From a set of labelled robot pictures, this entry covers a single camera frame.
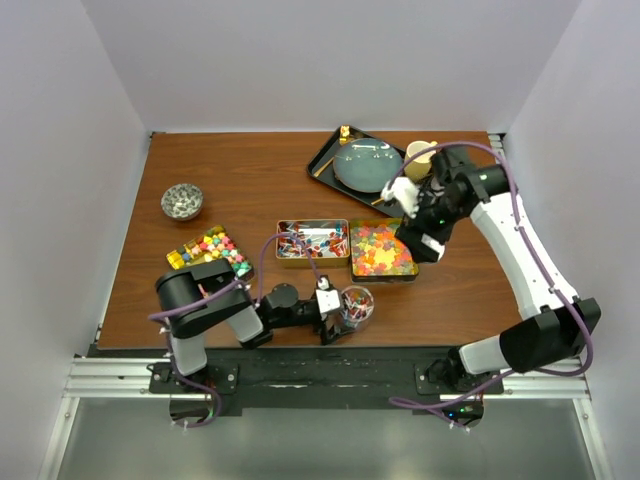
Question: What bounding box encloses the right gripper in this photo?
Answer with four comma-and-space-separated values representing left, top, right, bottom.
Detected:
395, 185, 465, 262

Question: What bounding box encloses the clear glass jar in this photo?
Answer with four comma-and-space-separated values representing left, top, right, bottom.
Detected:
340, 286, 375, 331

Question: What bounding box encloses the tin of gummy candies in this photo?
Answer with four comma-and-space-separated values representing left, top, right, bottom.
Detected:
349, 218, 419, 284

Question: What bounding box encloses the tin of lollipops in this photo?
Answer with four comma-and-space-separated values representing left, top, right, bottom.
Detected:
275, 219, 351, 268

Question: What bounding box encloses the tin of star candies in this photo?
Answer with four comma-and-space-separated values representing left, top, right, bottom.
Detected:
166, 225, 254, 282

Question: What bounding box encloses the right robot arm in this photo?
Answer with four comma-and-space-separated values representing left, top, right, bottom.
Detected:
381, 141, 601, 393

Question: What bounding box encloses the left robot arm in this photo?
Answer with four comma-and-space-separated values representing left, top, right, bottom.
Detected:
149, 260, 353, 392

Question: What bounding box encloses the yellow cup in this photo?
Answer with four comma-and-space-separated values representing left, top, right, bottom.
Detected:
404, 140, 437, 183

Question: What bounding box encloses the blue-grey plate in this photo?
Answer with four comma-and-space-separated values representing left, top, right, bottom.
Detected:
333, 138, 403, 193

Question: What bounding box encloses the black tray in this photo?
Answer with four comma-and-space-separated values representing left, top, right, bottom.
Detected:
306, 125, 405, 217

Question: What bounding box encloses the gold spoon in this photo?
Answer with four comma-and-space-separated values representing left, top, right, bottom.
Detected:
339, 125, 351, 146

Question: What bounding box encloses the patterned small bowl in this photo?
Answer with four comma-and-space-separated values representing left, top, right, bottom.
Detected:
160, 183, 204, 221

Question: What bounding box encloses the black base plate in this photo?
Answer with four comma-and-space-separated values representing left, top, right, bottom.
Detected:
147, 347, 504, 420

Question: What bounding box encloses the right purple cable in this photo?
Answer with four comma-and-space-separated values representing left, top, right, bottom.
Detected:
388, 141, 596, 421

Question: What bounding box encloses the purple cable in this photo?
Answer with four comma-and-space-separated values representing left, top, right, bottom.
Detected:
147, 231, 331, 429
388, 141, 596, 421

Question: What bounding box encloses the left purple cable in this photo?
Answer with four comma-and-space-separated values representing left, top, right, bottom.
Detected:
147, 231, 331, 429

